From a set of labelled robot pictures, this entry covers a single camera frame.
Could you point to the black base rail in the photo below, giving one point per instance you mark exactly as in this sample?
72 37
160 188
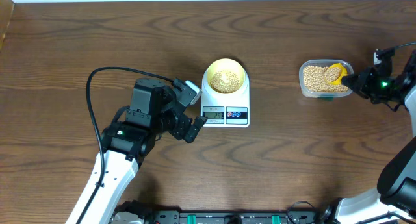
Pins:
299 213

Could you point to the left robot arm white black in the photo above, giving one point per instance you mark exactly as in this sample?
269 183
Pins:
123 148

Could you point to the cardboard panel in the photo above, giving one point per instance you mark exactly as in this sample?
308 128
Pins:
6 12

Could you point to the white digital kitchen scale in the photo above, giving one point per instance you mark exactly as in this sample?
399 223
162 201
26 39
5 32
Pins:
226 110

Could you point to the yellow plastic bowl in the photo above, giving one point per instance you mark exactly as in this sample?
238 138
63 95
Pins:
226 64

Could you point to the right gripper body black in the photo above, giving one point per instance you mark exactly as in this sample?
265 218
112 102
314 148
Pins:
379 86

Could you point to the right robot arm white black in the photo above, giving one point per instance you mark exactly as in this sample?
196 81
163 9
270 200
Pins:
393 199

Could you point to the soybeans in scoop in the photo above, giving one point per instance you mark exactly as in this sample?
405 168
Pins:
332 74

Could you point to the clear plastic bean container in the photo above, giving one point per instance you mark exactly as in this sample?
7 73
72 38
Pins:
323 63

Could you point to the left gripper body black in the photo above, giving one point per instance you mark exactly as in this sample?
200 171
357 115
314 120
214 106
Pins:
164 119

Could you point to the yellow measuring scoop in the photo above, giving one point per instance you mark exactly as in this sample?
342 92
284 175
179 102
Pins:
343 74

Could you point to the soybeans pile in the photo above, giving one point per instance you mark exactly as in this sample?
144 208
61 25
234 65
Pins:
314 80

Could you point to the soybeans in yellow bowl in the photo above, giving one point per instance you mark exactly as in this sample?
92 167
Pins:
225 82

